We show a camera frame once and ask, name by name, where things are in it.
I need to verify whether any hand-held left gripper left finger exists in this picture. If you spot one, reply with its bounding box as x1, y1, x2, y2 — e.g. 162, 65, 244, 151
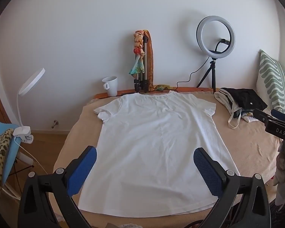
18, 146, 98, 228

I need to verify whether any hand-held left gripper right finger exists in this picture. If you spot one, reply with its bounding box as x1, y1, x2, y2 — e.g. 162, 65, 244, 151
193, 147, 272, 228

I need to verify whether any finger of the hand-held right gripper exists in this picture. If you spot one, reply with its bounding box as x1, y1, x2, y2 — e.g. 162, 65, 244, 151
270, 109, 285, 124
253, 108, 285, 145

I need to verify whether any white t-shirt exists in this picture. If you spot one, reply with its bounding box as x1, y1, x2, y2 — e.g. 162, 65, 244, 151
93, 91, 240, 218

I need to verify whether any pile of light clothes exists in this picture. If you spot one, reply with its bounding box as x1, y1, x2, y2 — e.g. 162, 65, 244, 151
274, 145, 285, 206

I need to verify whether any patterned folded cloth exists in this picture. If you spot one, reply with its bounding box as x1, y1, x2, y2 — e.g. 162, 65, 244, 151
241, 109, 258, 123

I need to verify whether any green striped pillow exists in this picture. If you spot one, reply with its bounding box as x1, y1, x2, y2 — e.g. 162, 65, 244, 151
256, 50, 285, 114

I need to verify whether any folded black garment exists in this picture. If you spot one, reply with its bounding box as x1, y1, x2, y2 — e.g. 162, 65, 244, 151
222, 88, 268, 111

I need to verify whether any white clip-on lamp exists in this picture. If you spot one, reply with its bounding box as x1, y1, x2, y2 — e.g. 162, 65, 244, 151
13, 68, 46, 144

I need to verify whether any blue chair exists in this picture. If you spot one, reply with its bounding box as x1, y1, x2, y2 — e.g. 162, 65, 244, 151
0, 113, 36, 199

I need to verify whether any orange floral bedsheet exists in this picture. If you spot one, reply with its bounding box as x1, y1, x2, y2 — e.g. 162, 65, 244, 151
94, 88, 216, 99

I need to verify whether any white mug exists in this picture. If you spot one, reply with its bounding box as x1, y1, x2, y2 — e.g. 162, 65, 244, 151
102, 76, 118, 97

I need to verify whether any black phone holder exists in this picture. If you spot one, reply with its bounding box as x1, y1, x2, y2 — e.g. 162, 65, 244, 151
210, 38, 231, 54

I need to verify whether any colourful knotted scarf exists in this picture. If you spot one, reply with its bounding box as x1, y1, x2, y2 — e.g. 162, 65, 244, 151
129, 30, 149, 78

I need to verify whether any folded silver black tripod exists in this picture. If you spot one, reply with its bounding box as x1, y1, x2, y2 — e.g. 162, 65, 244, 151
133, 34, 150, 93

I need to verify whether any orange patterned cloth strip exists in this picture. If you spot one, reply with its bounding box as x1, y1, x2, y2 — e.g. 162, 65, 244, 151
142, 30, 172, 91

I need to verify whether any white lamp cable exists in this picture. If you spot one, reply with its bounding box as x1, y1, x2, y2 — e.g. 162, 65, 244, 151
13, 138, 48, 174

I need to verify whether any black cable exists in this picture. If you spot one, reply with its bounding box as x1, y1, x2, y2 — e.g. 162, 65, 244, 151
176, 58, 211, 93

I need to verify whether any ring light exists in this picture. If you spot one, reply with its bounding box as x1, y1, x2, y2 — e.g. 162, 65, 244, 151
196, 16, 236, 60

